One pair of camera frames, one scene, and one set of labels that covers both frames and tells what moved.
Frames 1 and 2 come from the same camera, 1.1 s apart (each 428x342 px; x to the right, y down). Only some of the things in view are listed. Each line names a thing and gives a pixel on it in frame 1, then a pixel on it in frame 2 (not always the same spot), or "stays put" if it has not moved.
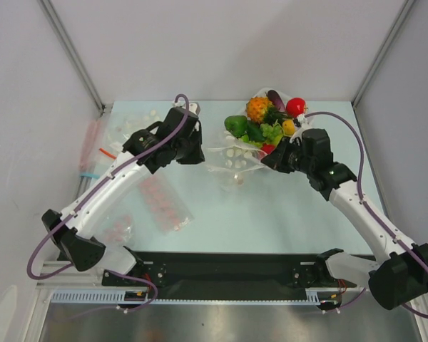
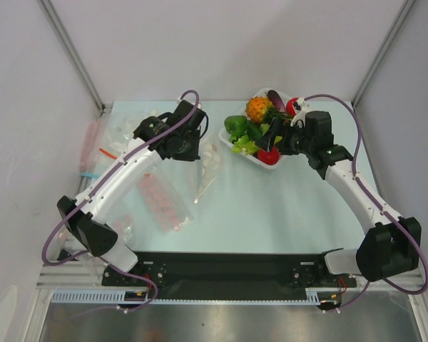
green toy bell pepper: [237, 125] stays put
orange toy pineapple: [257, 107] stays put
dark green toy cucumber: [255, 132] stays put
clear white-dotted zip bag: [235, 159] -> [210, 162]
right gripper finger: [277, 158] -> [267, 141]
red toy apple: [296, 106] stays put
